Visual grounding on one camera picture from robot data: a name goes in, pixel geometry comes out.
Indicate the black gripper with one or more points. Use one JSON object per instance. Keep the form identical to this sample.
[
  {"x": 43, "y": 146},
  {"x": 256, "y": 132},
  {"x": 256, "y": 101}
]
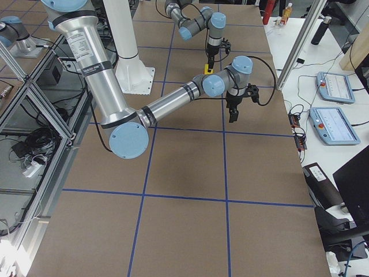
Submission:
[
  {"x": 212, "y": 53},
  {"x": 234, "y": 101}
]

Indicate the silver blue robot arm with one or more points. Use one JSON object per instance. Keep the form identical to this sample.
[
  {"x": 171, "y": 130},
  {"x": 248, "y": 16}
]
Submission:
[
  {"x": 125, "y": 126},
  {"x": 213, "y": 22}
]

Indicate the aluminium frame post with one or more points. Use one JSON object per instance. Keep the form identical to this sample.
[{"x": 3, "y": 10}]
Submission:
[{"x": 307, "y": 26}]

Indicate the white power strip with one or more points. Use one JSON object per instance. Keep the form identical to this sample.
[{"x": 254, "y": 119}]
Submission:
[{"x": 32, "y": 169}]

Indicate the yellow cube block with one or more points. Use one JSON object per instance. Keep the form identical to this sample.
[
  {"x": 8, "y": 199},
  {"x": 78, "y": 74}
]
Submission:
[{"x": 208, "y": 69}]

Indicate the black camera bracket wrist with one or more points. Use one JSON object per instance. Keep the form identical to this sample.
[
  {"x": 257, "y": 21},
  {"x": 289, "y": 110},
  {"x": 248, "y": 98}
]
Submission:
[{"x": 252, "y": 91}]

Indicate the white camera post with base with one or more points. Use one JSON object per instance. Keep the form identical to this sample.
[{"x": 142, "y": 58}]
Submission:
[{"x": 133, "y": 76}]

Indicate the red fire extinguisher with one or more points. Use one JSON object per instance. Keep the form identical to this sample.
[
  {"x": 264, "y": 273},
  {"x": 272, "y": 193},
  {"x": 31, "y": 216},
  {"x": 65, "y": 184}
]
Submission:
[{"x": 268, "y": 11}]

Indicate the black water bottle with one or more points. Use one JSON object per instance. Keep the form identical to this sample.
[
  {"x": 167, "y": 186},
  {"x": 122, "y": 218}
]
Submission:
[{"x": 321, "y": 31}]

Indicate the near teach pendant tablet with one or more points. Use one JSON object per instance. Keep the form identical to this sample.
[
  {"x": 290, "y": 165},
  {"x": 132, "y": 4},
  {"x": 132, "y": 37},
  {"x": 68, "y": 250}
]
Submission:
[{"x": 332, "y": 126}]

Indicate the wooden board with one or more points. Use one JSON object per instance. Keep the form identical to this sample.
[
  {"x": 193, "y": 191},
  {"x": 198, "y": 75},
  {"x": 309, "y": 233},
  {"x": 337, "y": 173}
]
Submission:
[{"x": 357, "y": 52}]

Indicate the teach pendant tablet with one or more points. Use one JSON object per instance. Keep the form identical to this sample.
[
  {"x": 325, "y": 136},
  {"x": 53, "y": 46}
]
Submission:
[
  {"x": 335, "y": 87},
  {"x": 332, "y": 126}
]

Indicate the black orange electronics strip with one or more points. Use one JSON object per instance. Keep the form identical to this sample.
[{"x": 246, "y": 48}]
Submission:
[{"x": 299, "y": 134}]

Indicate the far teach pendant tablet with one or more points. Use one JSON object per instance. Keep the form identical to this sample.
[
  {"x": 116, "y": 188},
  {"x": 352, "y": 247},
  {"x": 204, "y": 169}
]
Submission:
[{"x": 335, "y": 87}]

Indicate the black monitor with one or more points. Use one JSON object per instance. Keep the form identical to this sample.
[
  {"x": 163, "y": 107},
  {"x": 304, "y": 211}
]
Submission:
[{"x": 352, "y": 183}]

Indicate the orange drink bottle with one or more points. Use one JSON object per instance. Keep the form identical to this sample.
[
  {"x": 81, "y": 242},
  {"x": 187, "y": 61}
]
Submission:
[{"x": 286, "y": 14}]

